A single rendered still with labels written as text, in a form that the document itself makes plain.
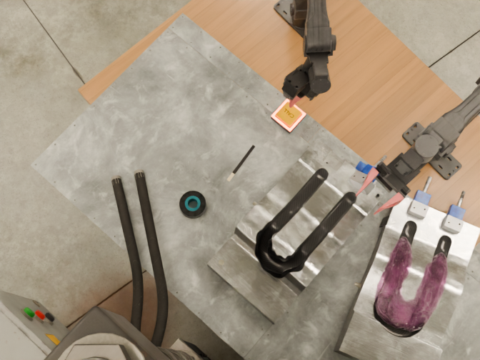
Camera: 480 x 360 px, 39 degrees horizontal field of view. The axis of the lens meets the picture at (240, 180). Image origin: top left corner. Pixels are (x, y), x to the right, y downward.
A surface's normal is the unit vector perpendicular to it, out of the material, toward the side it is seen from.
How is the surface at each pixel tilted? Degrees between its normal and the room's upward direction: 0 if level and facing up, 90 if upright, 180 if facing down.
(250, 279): 0
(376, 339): 0
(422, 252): 27
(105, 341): 0
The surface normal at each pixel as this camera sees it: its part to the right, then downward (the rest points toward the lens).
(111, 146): 0.00, -0.25
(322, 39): 0.03, 0.16
